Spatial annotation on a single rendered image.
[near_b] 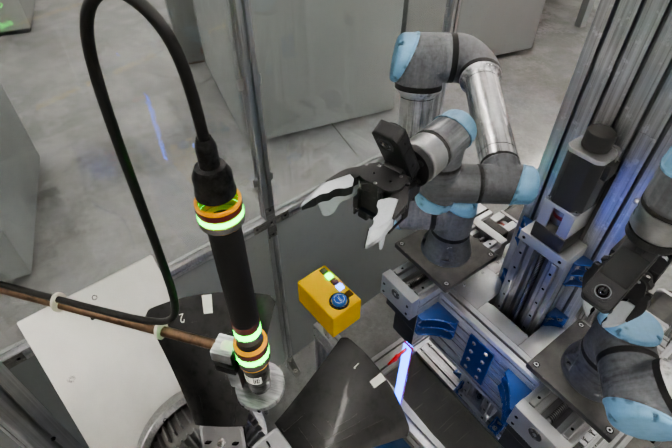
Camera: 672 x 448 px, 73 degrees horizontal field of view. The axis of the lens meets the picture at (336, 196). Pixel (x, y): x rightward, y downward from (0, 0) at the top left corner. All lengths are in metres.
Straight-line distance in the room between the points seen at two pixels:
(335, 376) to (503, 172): 0.52
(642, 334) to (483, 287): 0.51
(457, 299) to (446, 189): 0.67
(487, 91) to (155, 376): 0.92
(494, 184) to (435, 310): 0.69
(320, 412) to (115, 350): 0.43
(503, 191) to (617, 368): 0.44
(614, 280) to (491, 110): 0.42
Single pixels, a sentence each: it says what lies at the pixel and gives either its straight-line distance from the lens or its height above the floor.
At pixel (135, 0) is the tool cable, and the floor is 1.99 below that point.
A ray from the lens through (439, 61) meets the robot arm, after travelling 1.13.
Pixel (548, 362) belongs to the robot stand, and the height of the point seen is 1.04.
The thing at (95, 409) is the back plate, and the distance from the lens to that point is 1.09.
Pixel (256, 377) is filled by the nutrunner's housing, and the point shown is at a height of 1.52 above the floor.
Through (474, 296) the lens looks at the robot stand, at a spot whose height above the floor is 0.95.
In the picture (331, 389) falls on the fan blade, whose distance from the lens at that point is 1.00.
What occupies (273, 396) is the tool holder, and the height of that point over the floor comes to 1.47.
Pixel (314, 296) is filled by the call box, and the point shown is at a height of 1.07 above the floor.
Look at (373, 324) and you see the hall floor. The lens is 2.50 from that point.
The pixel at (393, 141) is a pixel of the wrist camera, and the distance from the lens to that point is 0.63.
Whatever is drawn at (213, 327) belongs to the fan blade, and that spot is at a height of 1.41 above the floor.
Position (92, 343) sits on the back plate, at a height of 1.28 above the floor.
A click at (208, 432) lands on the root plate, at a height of 1.25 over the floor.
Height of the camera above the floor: 2.10
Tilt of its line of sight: 42 degrees down
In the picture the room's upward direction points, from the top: straight up
